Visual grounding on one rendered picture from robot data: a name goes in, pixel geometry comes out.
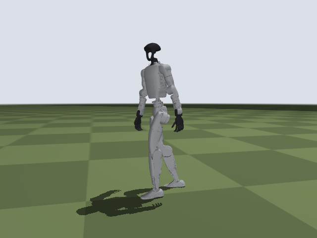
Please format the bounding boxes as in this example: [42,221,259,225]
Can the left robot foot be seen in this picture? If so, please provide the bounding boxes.
[140,188,164,199]

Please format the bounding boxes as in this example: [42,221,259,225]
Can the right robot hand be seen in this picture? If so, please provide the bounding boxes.
[134,110,143,131]

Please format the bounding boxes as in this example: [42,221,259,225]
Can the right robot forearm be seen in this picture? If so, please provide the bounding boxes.
[138,96,147,116]

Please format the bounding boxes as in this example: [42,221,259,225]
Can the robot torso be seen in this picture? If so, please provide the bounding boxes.
[144,61,167,117]

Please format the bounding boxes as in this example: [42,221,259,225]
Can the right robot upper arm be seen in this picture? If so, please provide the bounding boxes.
[139,69,148,97]

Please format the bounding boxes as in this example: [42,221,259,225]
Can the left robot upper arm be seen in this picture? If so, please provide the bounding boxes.
[158,64,175,95]

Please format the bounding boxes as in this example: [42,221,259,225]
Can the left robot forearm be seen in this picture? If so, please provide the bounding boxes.
[170,85,182,115]

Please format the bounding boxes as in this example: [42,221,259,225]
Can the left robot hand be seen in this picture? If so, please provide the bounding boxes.
[172,109,184,132]

